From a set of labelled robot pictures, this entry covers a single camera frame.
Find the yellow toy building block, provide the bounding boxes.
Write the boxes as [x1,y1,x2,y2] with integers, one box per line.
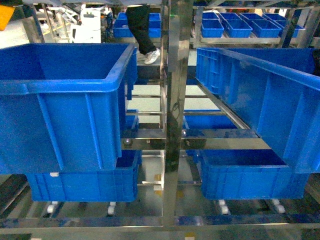
[0,5,15,31]

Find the blue bin lower left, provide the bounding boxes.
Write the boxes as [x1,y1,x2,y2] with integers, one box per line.
[26,150,142,202]

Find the blue crate behind right bin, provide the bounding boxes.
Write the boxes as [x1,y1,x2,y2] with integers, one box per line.
[196,48,220,95]

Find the blue bin lower right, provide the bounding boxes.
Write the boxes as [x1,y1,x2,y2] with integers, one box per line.
[193,150,310,200]

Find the large blue bin upper left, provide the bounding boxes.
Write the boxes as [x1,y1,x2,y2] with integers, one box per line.
[0,43,137,174]

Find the large blue bin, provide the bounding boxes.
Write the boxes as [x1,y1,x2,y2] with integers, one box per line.
[218,48,320,173]
[0,43,137,174]

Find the small blue bin far shelf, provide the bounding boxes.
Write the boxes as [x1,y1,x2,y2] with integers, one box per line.
[201,19,224,38]
[250,20,281,38]
[222,20,253,38]

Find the person leg black trousers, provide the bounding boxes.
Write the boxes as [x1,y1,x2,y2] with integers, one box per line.
[126,5,161,65]

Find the large blue bin upper right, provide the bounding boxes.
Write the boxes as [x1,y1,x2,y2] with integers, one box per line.
[218,48,320,173]

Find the stainless steel rack frame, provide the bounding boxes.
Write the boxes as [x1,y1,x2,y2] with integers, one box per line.
[0,0,320,240]

